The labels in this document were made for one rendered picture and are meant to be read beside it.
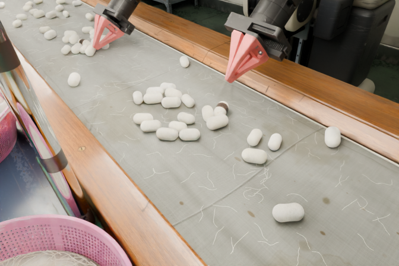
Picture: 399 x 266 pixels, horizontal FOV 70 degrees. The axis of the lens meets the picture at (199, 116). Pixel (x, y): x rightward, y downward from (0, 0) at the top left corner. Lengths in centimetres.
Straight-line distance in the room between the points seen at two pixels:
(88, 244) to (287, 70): 46
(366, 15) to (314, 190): 94
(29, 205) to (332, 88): 55
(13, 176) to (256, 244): 43
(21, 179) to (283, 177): 44
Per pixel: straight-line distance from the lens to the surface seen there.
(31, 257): 42
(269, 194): 40
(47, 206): 52
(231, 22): 49
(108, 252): 35
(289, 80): 57
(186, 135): 45
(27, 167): 61
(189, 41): 72
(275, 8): 48
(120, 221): 35
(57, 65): 76
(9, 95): 28
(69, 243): 40
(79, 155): 44
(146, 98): 54
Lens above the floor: 106
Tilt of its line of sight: 39 degrees down
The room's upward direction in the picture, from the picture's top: 3 degrees counter-clockwise
